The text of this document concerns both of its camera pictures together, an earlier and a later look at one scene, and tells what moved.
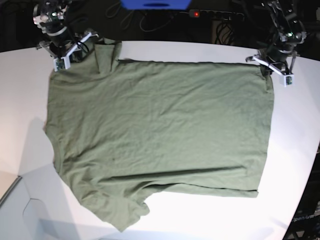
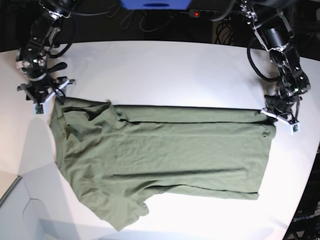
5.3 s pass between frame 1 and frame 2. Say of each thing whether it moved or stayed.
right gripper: moved
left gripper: moved
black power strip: stayed
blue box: stayed
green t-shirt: moved
